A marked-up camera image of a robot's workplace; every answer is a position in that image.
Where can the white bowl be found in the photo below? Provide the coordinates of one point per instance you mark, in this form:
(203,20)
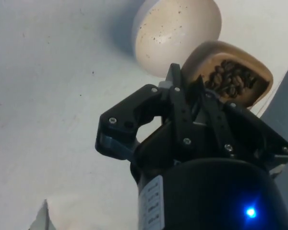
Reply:
(172,26)

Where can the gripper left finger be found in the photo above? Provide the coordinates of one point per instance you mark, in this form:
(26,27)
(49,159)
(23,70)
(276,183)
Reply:
(120,117)

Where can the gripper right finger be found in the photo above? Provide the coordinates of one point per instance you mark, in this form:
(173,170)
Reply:
(254,129)

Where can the brown cup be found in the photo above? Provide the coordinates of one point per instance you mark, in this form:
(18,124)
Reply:
(206,55)

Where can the coffee beans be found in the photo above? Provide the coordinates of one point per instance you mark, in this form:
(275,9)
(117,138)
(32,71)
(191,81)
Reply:
(230,79)

